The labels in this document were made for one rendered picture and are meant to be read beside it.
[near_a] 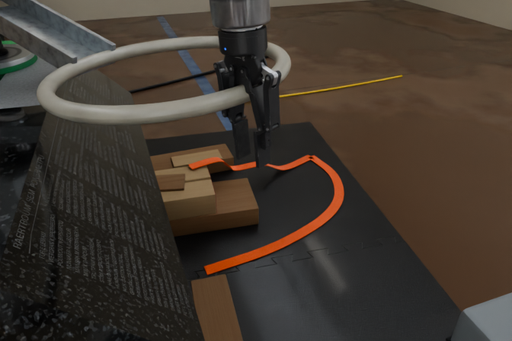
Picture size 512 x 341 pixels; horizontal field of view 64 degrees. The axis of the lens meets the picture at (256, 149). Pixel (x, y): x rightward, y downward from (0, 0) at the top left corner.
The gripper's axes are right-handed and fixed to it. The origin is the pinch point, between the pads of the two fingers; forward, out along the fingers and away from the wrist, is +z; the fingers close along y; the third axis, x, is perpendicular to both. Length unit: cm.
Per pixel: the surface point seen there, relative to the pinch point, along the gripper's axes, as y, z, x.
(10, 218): 11.5, 0.0, 36.4
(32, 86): 61, -4, 15
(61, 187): 20.5, 3.7, 26.6
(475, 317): -40.2, 7.7, 4.9
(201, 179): 80, 59, -42
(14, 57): 79, -8, 13
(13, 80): 69, -4, 17
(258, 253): 45, 80, -40
